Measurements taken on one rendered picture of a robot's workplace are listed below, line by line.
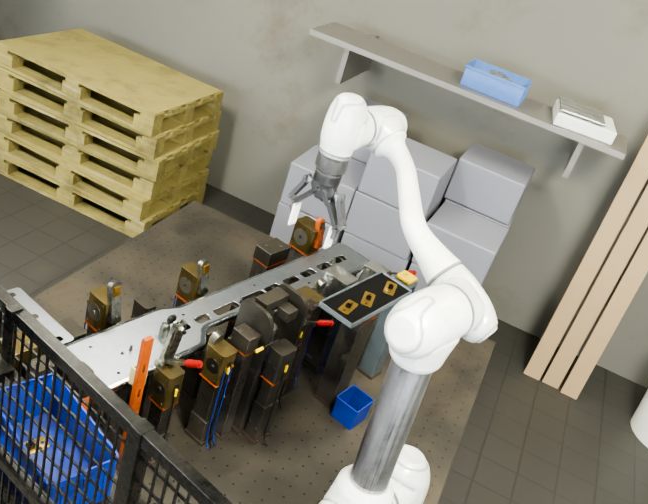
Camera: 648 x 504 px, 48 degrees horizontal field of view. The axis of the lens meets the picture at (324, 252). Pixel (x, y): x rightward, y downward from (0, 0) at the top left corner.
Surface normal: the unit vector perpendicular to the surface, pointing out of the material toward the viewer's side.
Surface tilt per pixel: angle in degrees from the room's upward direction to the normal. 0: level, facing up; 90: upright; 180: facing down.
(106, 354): 0
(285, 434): 0
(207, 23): 90
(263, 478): 0
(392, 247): 90
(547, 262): 90
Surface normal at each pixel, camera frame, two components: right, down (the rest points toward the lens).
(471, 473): 0.28, -0.83
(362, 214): -0.40, 0.36
